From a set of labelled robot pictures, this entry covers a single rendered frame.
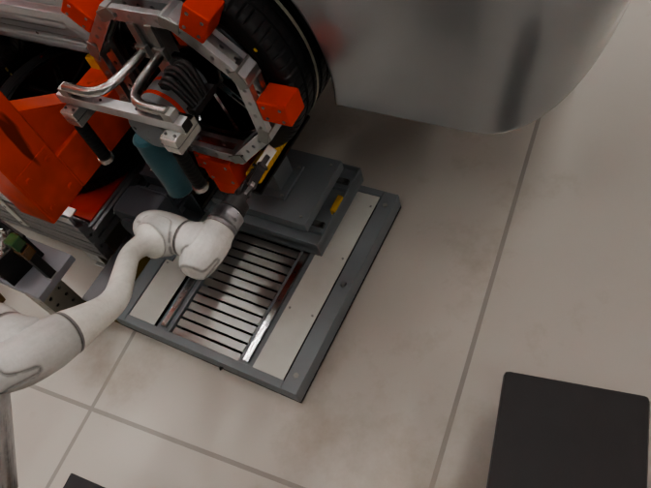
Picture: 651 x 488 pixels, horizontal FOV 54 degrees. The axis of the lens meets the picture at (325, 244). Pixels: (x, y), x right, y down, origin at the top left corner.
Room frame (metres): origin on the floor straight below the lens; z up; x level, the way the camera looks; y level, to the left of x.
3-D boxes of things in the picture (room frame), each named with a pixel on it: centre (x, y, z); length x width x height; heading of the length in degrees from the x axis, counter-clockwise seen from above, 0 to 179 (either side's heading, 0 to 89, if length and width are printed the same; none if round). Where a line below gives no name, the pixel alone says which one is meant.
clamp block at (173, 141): (1.21, 0.22, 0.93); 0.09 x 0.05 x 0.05; 135
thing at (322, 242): (1.59, 0.08, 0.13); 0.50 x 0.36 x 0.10; 45
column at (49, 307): (1.53, 1.00, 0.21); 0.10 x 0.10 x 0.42; 45
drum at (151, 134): (1.42, 0.25, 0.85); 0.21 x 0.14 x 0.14; 135
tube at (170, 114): (1.32, 0.22, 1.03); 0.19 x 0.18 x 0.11; 135
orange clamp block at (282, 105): (1.25, -0.03, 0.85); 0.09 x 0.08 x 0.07; 45
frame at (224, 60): (1.47, 0.20, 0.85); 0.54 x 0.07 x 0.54; 45
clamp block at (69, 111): (1.45, 0.46, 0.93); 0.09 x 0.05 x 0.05; 135
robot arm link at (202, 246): (1.08, 0.31, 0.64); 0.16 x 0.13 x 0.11; 135
